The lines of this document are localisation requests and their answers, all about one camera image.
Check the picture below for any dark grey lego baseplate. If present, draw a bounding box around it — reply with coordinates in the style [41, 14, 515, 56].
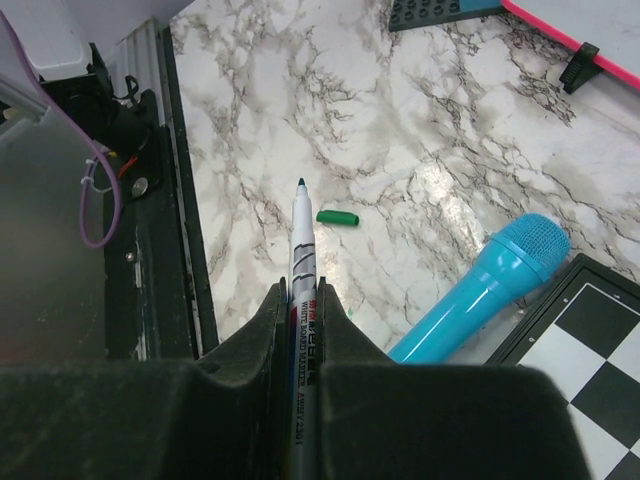
[388, 0, 462, 32]

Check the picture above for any blue lego brick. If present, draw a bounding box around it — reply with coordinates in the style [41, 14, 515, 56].
[459, 0, 504, 17]

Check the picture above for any pink framed whiteboard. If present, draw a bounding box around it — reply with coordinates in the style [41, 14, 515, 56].
[502, 0, 639, 88]

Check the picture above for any black white chessboard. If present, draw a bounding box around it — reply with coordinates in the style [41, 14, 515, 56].
[488, 254, 639, 479]

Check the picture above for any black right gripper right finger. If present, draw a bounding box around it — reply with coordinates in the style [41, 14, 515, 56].
[317, 282, 589, 479]

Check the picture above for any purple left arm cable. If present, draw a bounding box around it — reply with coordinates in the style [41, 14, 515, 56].
[0, 9, 122, 250]

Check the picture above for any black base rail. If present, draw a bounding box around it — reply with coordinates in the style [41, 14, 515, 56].
[37, 27, 221, 364]

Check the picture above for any white whiteboard marker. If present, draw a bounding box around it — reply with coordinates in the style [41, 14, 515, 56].
[286, 179, 318, 479]

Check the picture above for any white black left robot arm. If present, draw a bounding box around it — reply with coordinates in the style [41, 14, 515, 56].
[2, 1, 127, 106]

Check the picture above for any green marker cap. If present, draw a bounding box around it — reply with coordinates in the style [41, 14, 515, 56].
[316, 210, 360, 227]

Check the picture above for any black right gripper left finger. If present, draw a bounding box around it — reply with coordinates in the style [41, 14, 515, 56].
[1, 282, 286, 479]

